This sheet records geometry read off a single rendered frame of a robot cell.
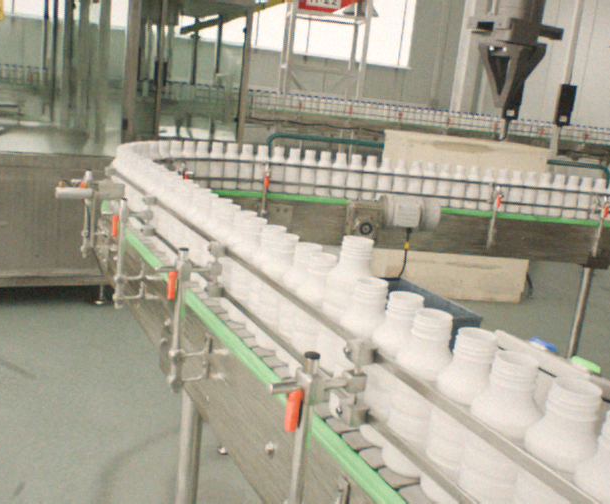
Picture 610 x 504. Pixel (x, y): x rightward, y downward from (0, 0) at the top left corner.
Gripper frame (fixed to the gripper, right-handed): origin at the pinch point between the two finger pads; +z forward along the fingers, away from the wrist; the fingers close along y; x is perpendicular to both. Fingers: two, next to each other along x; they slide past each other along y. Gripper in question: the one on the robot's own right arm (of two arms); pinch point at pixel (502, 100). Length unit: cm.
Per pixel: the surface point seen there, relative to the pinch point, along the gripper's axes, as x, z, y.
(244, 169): -166, 37, -56
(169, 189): -77, 27, 10
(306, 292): -8.4, 26.0, 19.2
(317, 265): -8.4, 22.5, 18.1
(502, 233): -121, 52, -149
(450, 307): -44, 46, -45
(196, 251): -53, 34, 14
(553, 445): 31.9, 24.3, 22.9
